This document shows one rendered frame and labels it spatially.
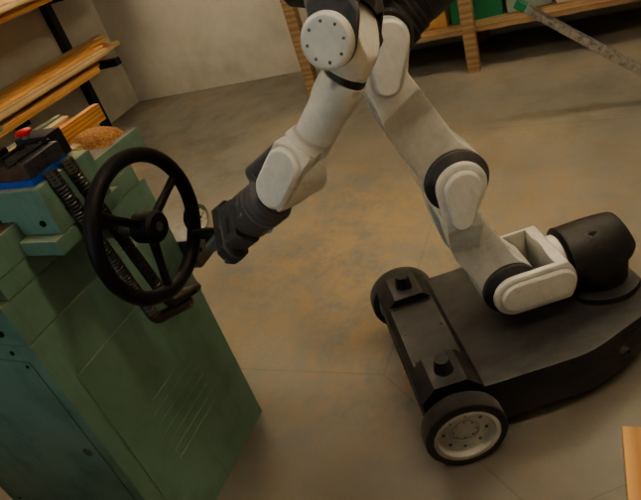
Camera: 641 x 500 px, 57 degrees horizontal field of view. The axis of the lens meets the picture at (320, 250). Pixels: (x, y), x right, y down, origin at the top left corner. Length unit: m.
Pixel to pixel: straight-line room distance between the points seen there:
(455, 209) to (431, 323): 0.41
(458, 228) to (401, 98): 0.32
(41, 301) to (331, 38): 0.71
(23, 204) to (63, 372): 0.33
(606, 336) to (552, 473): 0.34
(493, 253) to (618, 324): 0.35
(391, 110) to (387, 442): 0.86
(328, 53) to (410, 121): 0.43
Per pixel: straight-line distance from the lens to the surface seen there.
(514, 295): 1.49
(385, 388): 1.74
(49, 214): 1.09
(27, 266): 1.18
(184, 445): 1.54
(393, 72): 1.16
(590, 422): 1.62
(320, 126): 0.91
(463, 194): 1.29
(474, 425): 1.48
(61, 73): 4.22
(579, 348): 1.54
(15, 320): 1.17
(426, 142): 1.27
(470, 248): 1.43
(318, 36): 0.84
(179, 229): 1.51
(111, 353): 1.32
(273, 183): 0.95
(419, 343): 1.56
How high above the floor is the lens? 1.27
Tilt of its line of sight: 32 degrees down
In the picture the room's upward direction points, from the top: 19 degrees counter-clockwise
